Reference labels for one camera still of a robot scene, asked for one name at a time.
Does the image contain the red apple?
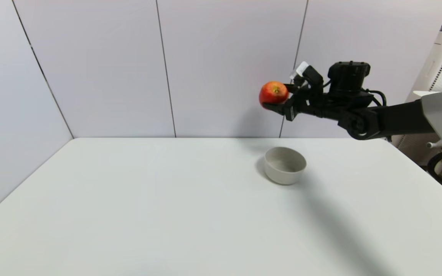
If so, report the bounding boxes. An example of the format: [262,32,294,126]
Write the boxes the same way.
[259,81,289,109]

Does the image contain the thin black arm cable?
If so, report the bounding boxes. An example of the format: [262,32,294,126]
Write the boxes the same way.
[365,89,387,107]

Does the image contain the black wrist camera white tag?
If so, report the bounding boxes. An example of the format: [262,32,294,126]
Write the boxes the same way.
[291,61,324,96]

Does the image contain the beige ceramic bowl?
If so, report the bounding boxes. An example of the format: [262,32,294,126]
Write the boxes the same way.
[264,147,307,185]

